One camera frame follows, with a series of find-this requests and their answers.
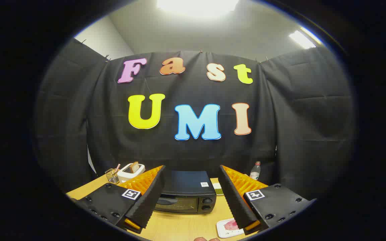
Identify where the large ceiling light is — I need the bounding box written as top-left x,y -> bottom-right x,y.
156,0 -> 240,15

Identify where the white toaster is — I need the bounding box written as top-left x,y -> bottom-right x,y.
117,163 -> 146,183

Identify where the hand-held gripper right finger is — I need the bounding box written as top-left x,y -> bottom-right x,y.
217,165 -> 317,235

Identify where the pink round meat slice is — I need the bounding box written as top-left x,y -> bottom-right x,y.
224,219 -> 242,231

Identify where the small ceiling light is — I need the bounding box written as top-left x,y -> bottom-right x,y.
288,30 -> 317,50

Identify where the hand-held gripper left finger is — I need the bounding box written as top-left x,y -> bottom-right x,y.
74,165 -> 167,234

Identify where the clear plastic water bottle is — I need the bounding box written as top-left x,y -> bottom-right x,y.
249,161 -> 261,181

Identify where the black toaster oven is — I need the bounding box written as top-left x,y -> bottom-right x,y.
153,170 -> 217,215

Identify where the metal wire mesh holder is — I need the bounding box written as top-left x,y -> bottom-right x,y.
105,168 -> 120,184

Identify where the white square plate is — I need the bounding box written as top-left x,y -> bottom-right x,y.
216,218 -> 245,239

